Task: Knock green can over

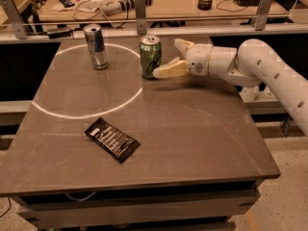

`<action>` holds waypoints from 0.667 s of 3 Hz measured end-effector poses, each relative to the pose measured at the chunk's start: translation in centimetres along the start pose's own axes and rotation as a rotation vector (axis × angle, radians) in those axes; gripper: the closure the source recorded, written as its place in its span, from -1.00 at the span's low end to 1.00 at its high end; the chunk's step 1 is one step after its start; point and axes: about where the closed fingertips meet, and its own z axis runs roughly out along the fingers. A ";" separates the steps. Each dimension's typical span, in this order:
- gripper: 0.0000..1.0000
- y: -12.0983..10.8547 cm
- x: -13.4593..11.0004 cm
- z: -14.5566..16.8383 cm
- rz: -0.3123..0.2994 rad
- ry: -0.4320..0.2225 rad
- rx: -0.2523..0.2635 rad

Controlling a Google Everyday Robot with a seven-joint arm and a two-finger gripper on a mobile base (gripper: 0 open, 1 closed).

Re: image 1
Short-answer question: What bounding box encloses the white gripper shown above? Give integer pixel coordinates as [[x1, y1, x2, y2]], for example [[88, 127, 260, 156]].
[[153, 38, 213, 79]]

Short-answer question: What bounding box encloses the green soda can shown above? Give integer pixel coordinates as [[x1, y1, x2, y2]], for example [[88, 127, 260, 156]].
[[140, 36, 162, 79]]

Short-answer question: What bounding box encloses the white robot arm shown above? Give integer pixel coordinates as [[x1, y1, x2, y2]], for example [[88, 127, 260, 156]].
[[153, 38, 308, 136]]

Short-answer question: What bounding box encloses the silver blue energy drink can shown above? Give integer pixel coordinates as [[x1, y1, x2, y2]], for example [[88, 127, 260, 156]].
[[84, 24, 109, 69]]

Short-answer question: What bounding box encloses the black mesh cup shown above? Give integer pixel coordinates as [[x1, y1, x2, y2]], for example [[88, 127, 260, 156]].
[[197, 0, 213, 11]]

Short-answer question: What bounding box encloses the clear sanitizer bottle left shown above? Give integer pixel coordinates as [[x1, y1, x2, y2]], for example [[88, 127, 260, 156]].
[[240, 86, 259, 101]]

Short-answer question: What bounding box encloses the black snack packet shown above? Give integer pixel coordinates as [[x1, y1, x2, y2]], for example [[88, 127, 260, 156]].
[[85, 117, 141, 163]]

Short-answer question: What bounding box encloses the middle metal bracket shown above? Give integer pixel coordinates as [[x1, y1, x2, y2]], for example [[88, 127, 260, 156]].
[[135, 0, 146, 35]]

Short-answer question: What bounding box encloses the metal bracket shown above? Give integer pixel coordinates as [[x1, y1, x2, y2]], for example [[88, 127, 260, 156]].
[[135, 0, 146, 35], [251, 0, 273, 31], [0, 0, 28, 39]]

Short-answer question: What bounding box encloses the right metal bracket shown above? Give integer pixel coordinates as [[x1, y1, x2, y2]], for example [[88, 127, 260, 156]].
[[251, 0, 273, 31]]

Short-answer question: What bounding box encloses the black device on rail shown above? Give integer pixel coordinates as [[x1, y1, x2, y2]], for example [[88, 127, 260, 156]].
[[47, 28, 71, 39]]

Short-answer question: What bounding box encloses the white cable under table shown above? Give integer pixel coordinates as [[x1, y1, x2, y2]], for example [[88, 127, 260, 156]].
[[64, 191, 97, 202]]

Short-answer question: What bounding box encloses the left metal bracket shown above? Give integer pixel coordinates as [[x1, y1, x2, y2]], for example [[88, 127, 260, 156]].
[[0, 0, 28, 39]]

